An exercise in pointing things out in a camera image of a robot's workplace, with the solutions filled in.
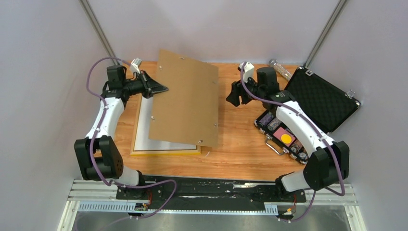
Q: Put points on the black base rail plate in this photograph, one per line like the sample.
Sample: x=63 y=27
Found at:
x=204 y=196

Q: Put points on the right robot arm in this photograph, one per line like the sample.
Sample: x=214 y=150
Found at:
x=327 y=160

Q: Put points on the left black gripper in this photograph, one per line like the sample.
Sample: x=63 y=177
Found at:
x=150 y=86

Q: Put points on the yellow wooden picture frame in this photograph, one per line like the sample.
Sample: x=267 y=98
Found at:
x=139 y=153

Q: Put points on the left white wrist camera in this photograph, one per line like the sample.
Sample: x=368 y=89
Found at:
x=135 y=65

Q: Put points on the brown cardboard backing board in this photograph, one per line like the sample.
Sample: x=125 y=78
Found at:
x=188 y=112

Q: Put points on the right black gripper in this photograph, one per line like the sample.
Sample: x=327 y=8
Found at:
x=237 y=90

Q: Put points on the yellow round chip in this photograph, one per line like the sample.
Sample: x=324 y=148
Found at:
x=286 y=139

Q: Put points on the black aluminium chip case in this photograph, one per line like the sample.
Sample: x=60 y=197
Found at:
x=325 y=105

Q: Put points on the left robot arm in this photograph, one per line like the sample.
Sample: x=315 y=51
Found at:
x=98 y=157

